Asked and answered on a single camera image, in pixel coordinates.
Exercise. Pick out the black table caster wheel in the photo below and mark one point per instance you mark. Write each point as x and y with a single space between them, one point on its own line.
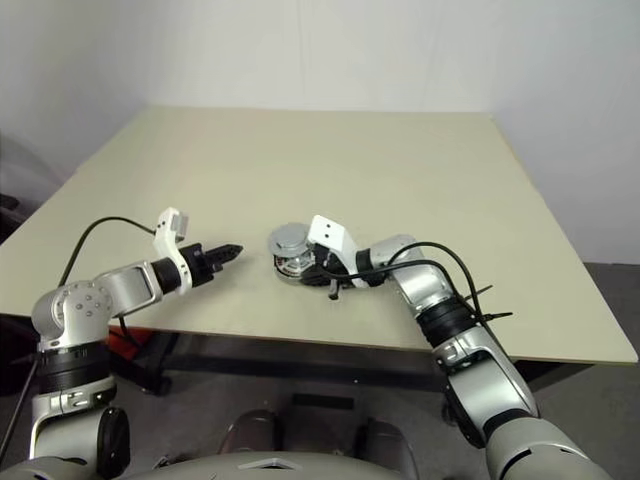
159 386

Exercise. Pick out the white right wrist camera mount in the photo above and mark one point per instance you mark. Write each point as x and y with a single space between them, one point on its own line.
330 232

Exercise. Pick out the grey robot torso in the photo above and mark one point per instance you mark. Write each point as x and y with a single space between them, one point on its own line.
280 467

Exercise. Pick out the dark rounded shape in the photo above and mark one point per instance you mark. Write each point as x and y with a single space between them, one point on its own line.
252 430
385 442

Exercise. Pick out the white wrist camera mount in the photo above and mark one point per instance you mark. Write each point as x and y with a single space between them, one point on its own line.
170 220
330 232

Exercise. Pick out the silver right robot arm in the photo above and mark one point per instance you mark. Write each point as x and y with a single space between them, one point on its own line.
430 285

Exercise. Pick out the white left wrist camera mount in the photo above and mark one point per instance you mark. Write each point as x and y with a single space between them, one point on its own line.
170 220

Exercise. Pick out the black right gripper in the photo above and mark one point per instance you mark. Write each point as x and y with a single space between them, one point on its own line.
334 280

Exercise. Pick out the orange object under table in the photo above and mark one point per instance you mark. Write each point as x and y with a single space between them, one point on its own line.
120 344

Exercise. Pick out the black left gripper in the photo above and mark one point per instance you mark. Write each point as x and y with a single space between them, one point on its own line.
200 265

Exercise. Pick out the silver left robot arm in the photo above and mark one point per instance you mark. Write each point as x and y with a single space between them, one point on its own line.
75 310

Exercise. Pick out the black metal table frame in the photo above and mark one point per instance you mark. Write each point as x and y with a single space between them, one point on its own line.
280 355

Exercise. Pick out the black zip tie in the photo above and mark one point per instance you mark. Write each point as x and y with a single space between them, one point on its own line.
497 317
480 294

